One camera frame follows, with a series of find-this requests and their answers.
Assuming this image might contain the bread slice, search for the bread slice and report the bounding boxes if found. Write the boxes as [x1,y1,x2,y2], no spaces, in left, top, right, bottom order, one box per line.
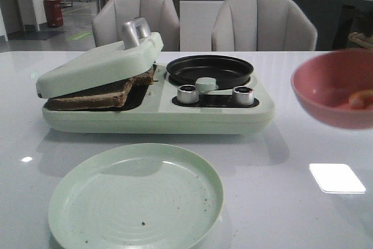
[45,80,133,111]
[131,65,156,86]

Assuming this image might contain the mint green sandwich maker lid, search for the mint green sandwich maker lid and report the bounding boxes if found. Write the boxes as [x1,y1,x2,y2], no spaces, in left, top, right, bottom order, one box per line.
[36,17,163,99]

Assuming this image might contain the pink bowl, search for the pink bowl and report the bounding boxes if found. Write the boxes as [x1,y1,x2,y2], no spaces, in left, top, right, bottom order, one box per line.
[291,48,372,129]

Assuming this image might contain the orange shrimp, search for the orange shrimp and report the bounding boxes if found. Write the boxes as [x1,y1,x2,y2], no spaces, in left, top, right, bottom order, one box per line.
[349,89,373,110]

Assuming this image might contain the mint green breakfast maker base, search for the mint green breakfast maker base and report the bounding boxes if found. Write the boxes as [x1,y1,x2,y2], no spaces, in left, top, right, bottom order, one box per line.
[42,65,275,135]

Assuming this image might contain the left silver knob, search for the left silver knob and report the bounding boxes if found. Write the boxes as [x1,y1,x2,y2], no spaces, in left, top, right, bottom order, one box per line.
[177,85,199,104]

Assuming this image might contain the silver knob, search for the silver knob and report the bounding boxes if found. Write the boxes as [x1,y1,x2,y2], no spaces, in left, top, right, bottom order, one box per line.
[177,85,199,104]
[232,86,255,106]

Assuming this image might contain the round black frying pan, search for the round black frying pan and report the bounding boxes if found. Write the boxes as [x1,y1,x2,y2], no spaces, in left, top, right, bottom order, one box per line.
[166,54,254,90]

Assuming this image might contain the right silver knob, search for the right silver knob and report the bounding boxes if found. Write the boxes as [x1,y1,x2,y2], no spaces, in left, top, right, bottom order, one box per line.
[232,86,255,106]

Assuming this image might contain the mint green round plate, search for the mint green round plate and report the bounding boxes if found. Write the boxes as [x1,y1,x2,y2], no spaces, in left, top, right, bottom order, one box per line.
[48,143,224,248]

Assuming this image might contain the left beige armchair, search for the left beige armchair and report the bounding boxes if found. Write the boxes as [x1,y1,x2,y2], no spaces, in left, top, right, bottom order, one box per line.
[93,0,180,51]

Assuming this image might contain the beige armchair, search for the beige armchair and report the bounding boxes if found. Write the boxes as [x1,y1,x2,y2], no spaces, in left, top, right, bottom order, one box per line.
[93,0,180,51]
[211,0,318,51]

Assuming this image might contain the right beige armchair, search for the right beige armchair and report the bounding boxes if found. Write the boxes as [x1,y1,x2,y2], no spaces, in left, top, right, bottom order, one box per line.
[211,0,318,51]

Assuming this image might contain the white refrigerator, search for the white refrigerator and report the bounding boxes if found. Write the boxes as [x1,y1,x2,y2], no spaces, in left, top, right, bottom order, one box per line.
[180,0,226,51]

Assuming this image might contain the red trash bin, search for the red trash bin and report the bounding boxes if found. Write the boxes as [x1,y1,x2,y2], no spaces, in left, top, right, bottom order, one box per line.
[43,0,64,27]

